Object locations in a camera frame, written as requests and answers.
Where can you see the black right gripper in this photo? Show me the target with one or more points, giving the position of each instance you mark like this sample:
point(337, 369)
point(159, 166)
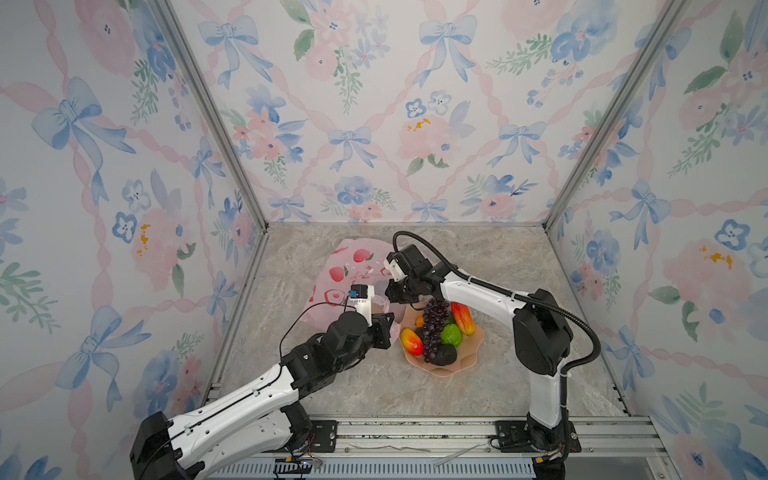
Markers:
point(391, 295)

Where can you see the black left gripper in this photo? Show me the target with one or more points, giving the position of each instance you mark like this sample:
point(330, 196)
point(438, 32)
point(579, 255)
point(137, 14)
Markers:
point(381, 329)

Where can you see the pink plastic bag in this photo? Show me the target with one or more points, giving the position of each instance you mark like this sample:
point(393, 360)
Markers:
point(353, 261)

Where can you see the red orange pepper fruit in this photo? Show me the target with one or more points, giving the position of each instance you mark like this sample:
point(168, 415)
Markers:
point(463, 319)

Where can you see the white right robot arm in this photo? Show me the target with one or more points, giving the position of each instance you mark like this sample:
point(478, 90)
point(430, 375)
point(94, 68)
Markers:
point(548, 340)

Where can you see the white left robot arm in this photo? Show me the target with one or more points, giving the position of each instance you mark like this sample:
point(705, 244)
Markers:
point(264, 416)

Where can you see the red yellow mango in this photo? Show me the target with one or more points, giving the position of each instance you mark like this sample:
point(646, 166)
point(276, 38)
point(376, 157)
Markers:
point(411, 342)

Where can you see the purple grape bunch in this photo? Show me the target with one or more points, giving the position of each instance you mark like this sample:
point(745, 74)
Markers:
point(435, 315)

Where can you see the green apple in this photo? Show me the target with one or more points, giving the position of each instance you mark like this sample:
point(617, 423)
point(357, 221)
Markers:
point(451, 335)

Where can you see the dark avocado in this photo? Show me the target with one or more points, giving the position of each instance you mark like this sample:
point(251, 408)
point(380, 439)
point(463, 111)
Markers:
point(444, 355)

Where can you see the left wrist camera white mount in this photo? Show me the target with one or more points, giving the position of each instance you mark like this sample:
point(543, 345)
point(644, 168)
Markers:
point(360, 298)

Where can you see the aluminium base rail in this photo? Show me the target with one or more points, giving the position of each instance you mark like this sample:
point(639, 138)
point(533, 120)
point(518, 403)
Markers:
point(427, 448)

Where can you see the aluminium corner post left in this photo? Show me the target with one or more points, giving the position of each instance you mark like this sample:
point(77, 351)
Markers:
point(180, 47)

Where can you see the aluminium corner post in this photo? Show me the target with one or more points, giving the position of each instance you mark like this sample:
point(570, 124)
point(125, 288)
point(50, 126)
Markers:
point(658, 35)
point(180, 47)

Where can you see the aluminium corner post right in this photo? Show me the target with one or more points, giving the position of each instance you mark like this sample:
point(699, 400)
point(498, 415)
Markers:
point(658, 35)

